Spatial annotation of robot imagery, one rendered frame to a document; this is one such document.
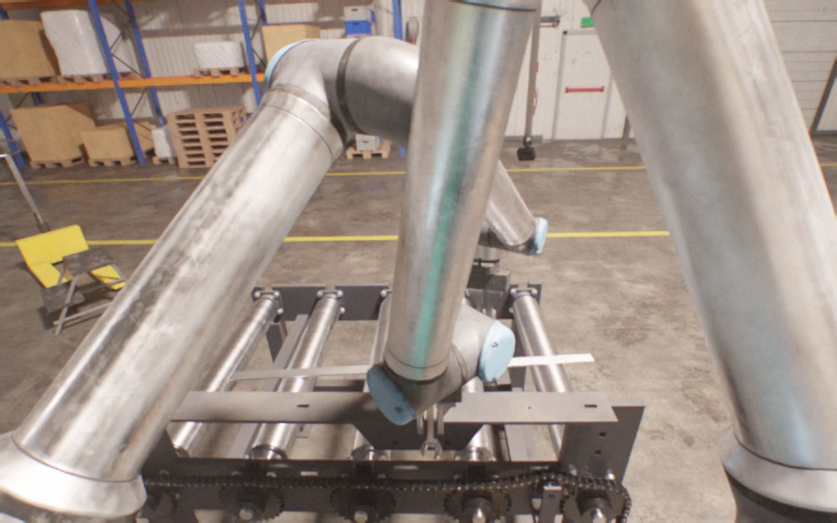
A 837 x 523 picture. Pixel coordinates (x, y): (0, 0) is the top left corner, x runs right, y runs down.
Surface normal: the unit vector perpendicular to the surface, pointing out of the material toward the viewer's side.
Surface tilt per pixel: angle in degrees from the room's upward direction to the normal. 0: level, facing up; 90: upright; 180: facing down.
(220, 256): 66
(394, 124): 114
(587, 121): 90
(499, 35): 102
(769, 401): 91
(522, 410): 0
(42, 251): 90
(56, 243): 90
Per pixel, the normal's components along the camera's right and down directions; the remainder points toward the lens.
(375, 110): -0.22, 0.69
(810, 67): -0.04, 0.45
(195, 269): 0.39, -0.18
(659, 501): -0.04, -0.89
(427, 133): -0.68, 0.38
